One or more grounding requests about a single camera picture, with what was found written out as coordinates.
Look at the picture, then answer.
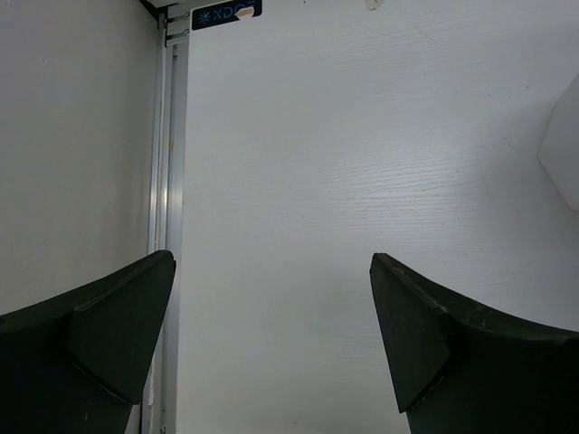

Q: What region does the left aluminium frame rail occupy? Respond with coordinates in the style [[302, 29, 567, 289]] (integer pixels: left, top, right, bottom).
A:
[[139, 1, 192, 433]]

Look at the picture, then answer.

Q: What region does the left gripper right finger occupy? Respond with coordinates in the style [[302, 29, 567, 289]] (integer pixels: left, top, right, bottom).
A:
[[370, 253, 578, 433]]

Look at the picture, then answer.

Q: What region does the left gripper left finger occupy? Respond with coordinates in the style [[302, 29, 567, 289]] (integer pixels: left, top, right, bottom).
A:
[[1, 250, 176, 433]]

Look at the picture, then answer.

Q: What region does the left blue logo sticker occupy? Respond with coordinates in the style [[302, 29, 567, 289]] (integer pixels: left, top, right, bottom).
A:
[[191, 0, 262, 31]]

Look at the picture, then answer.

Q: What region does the white octagonal plastic bin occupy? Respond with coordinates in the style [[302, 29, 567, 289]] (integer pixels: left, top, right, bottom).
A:
[[537, 75, 579, 212]]

